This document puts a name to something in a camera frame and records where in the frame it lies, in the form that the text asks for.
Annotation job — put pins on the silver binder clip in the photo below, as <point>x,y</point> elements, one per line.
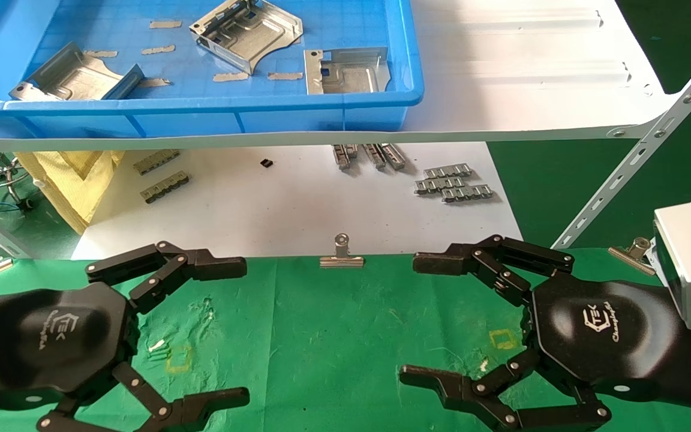
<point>630,257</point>
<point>342,261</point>

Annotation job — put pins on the white slotted diagonal strut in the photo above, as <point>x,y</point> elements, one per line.
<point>624,168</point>

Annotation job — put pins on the silver sheet metal bracket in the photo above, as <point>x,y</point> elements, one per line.
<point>351,75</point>
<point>249,39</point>
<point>75,78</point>

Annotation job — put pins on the small silver clip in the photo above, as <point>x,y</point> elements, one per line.
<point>3,264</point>

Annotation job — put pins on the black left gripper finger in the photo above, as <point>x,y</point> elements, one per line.
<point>213,267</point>
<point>201,405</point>

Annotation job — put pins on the yellow cloth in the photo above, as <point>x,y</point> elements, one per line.
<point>69,186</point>

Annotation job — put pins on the grey metal clip strip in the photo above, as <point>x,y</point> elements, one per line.
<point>156,162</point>
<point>165,186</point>

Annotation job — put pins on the silver metal clip strip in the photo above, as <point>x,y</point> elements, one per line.
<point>439,185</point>
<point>467,192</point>
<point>447,171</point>

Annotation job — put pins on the beige tape strip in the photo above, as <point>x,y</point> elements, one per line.
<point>101,53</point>
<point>230,77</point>
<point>153,83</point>
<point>285,75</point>
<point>158,49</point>
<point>165,24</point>

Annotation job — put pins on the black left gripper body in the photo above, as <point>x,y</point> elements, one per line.
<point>51,342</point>

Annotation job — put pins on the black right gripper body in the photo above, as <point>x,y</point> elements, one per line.
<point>597,330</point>

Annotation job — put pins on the white metal shelf board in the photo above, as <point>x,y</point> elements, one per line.
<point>501,72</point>

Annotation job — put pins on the blue plastic tray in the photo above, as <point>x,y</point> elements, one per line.
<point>111,24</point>

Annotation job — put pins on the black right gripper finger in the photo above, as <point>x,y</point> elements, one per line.
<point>441,381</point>
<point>441,261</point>

